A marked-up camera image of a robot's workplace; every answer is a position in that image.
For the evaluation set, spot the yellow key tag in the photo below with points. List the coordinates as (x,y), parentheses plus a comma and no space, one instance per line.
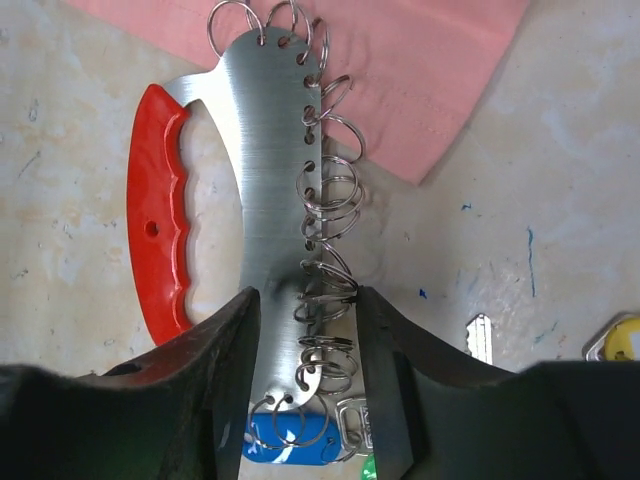
(617,340)

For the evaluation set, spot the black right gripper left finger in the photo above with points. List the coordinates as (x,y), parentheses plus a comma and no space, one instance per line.
(178,411)

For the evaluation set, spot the black-headed key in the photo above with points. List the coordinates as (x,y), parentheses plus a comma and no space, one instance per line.
(352,416)

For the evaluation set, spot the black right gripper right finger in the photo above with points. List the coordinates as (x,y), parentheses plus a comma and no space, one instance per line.
(438,413)

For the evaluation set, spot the green key tag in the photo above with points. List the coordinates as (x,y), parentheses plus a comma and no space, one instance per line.
(368,470)

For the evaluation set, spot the silver key on green tag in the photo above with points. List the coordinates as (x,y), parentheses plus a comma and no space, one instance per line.
(479,338)

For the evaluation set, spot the blue key tag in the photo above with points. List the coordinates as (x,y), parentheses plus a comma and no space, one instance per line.
(313,442)

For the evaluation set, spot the pink cloth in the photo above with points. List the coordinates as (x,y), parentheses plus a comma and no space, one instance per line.
(419,67)

